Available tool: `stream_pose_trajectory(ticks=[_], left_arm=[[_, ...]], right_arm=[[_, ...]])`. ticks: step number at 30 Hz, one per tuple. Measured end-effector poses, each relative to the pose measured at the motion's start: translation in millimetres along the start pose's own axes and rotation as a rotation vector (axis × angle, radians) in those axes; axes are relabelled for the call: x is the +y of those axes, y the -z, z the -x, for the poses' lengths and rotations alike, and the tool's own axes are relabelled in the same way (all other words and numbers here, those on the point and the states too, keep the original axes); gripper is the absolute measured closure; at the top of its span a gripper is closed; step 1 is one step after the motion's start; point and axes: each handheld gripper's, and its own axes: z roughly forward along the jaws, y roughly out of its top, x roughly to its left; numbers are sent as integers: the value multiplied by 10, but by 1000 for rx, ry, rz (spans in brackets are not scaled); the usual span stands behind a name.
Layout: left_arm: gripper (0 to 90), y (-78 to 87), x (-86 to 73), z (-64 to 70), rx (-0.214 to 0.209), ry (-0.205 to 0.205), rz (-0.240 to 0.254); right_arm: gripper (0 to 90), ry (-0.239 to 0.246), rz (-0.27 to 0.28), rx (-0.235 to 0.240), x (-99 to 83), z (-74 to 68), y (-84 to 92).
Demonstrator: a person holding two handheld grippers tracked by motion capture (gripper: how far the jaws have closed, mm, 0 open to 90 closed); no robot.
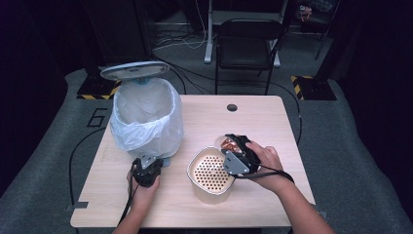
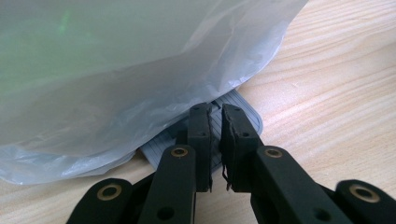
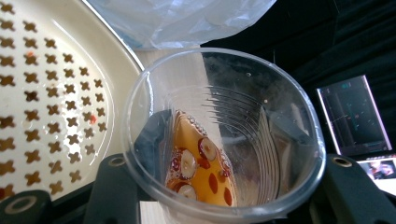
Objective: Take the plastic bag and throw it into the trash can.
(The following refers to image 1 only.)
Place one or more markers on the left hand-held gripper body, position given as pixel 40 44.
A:
pixel 147 172

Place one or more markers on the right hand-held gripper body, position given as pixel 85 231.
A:
pixel 242 161

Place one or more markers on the red food scraps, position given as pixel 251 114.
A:
pixel 230 145

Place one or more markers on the beige strainer container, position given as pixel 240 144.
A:
pixel 207 175

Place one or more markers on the clear plastic trash bag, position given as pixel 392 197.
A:
pixel 146 130

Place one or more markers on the white grey-blue trash can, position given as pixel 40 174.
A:
pixel 134 70

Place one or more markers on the person's left hand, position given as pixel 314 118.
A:
pixel 142 193

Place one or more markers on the person's right hand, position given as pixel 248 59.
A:
pixel 271 169

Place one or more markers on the black folding chair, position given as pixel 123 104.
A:
pixel 248 48

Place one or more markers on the black stand with hazard stripes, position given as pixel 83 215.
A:
pixel 94 89
pixel 316 89

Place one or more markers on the black equipment cabinet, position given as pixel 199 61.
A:
pixel 123 32

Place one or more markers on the grey metal table bracket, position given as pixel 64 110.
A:
pixel 78 205
pixel 322 214

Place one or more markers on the grey desk frame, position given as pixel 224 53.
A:
pixel 208 39

